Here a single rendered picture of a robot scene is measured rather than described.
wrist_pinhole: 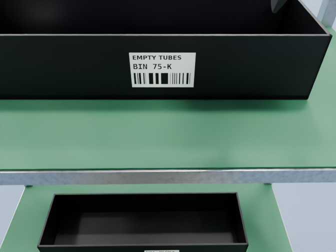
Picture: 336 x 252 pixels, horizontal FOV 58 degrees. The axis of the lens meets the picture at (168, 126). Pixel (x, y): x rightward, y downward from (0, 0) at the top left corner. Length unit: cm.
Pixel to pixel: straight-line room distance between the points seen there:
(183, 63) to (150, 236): 66
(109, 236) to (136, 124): 62
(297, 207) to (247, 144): 119
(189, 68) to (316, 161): 22
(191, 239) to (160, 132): 61
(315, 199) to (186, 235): 84
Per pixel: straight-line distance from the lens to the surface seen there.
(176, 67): 46
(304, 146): 46
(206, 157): 41
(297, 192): 166
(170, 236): 100
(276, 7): 36
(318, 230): 157
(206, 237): 101
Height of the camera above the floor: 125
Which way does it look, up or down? 42 degrees down
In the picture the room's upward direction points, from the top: straight up
